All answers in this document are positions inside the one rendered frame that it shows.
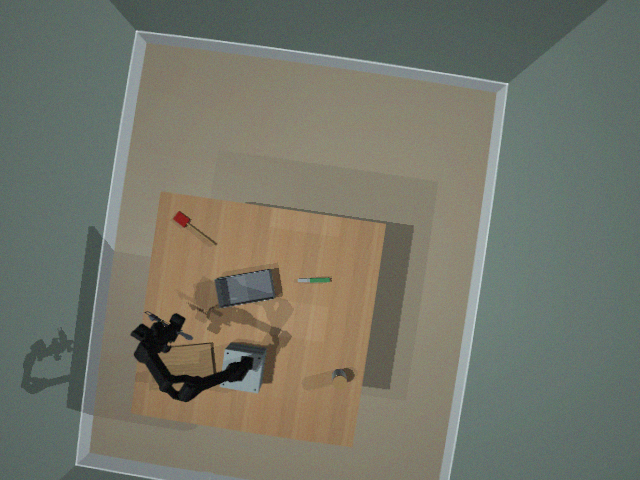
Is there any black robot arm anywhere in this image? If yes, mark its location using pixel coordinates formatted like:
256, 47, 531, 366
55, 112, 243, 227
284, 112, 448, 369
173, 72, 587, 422
131, 322, 254, 402

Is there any light wooden board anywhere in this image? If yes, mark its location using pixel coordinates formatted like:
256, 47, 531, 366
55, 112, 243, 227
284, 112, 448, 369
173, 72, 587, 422
158, 343, 215, 378

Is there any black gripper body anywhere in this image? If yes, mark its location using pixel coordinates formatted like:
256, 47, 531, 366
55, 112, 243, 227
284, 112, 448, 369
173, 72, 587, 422
158, 313, 185, 353

